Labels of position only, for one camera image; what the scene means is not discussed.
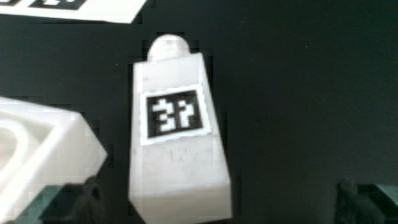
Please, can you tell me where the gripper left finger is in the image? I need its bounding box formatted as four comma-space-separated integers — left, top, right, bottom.
15, 177, 106, 224

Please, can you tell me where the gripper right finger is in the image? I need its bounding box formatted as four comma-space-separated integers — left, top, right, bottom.
335, 179, 398, 224

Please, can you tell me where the white square tabletop tray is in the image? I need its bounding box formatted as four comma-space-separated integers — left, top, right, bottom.
0, 97, 106, 224

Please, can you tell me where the white leg with tag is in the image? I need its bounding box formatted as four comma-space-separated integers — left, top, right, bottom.
127, 34, 232, 224

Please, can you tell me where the white sheet with four tags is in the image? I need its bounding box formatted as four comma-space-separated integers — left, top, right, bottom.
0, 0, 147, 23

